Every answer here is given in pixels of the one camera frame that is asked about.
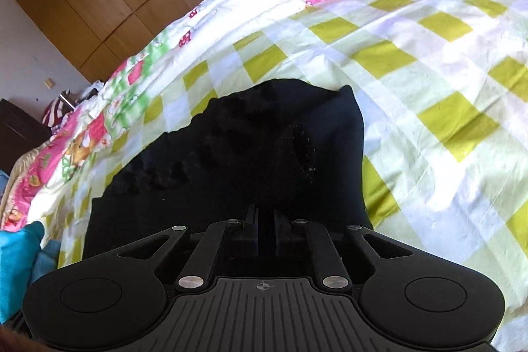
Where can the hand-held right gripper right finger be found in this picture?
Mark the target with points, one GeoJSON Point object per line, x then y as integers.
{"type": "Point", "coordinates": [270, 230]}

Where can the wall light switch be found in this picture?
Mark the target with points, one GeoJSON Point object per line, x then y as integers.
{"type": "Point", "coordinates": [49, 83]}

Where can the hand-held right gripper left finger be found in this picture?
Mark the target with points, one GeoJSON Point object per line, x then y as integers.
{"type": "Point", "coordinates": [250, 230]}

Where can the silver metal post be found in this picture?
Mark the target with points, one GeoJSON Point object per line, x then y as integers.
{"type": "Point", "coordinates": [66, 98]}

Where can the yellow checked bed sheet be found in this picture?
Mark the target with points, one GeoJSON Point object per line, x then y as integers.
{"type": "Point", "coordinates": [412, 67]}

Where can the black garment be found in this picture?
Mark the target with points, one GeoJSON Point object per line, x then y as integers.
{"type": "Point", "coordinates": [247, 129]}

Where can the dark wooden furniture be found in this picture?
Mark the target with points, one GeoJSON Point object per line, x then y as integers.
{"type": "Point", "coordinates": [16, 133]}

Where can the teal cloth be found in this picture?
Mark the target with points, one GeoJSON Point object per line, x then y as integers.
{"type": "Point", "coordinates": [16, 253]}

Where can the grey-blue cloth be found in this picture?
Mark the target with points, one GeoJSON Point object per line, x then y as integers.
{"type": "Point", "coordinates": [49, 259]}

